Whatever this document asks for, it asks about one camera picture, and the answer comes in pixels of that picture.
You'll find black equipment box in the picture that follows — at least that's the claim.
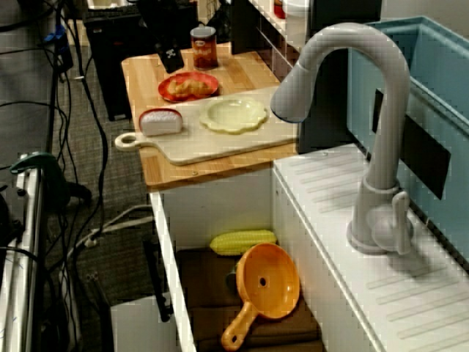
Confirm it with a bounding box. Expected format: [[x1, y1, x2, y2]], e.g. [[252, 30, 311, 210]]
[[83, 5, 201, 122]]

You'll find blue connector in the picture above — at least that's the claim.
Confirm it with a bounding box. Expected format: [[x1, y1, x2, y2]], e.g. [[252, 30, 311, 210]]
[[43, 23, 70, 44]]

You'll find teal plastic bin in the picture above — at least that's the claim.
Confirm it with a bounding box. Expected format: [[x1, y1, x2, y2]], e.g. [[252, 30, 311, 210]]
[[346, 15, 469, 254]]

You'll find white aluminium frame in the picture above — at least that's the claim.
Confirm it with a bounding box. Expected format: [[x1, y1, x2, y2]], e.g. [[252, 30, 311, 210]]
[[0, 157, 47, 352]]

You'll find black upright post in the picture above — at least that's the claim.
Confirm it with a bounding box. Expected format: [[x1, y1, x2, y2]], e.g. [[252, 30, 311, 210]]
[[296, 0, 382, 155]]

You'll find cream flower-shaped plate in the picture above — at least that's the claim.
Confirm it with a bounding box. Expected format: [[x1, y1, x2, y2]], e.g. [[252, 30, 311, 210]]
[[199, 98, 269, 135]]

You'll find orange toy strainer pan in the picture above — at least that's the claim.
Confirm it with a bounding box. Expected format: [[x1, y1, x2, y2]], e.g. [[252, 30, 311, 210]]
[[220, 242, 301, 352]]

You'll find toy beans can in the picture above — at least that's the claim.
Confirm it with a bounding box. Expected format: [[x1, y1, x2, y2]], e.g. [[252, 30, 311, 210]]
[[190, 26, 220, 71]]

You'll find grey toy faucet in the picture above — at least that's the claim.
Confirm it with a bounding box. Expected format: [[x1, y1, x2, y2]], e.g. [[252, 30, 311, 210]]
[[270, 22, 415, 256]]

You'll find brown toy chicken wing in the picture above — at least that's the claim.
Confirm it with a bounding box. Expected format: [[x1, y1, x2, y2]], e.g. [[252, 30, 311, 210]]
[[167, 77, 215, 98]]

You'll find black rectangular panel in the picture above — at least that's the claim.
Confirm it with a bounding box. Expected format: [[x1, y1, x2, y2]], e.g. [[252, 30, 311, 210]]
[[372, 87, 451, 201]]

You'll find pale wooden cutting board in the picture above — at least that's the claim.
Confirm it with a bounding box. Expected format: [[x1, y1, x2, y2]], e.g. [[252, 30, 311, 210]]
[[114, 86, 300, 166]]

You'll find yellow toy corn cob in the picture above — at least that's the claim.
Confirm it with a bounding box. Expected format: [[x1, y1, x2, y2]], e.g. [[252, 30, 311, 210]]
[[209, 229, 278, 257]]

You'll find long black cable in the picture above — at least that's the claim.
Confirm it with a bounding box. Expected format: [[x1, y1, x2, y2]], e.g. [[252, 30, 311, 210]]
[[69, 0, 111, 239]]

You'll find white cable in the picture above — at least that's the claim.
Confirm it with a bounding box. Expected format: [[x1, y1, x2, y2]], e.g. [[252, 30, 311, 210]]
[[67, 204, 155, 257]]

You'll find green toy can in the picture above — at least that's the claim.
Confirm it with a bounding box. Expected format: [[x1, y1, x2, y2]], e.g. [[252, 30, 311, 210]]
[[225, 262, 243, 290]]

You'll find white toy sink basin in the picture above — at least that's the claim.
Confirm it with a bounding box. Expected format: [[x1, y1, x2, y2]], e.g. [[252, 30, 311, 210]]
[[148, 142, 469, 352]]

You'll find black drawer handle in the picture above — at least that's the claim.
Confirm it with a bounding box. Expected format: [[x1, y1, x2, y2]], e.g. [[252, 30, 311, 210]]
[[142, 240, 175, 323]]

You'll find black device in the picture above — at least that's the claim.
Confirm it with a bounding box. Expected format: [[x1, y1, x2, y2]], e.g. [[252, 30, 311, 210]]
[[0, 192, 23, 250]]

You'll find red round plate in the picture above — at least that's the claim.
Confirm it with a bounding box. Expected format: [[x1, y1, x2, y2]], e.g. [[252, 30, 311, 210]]
[[158, 71, 221, 103]]

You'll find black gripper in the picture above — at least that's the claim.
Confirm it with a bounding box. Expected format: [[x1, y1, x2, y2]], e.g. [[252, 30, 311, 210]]
[[141, 7, 185, 74]]

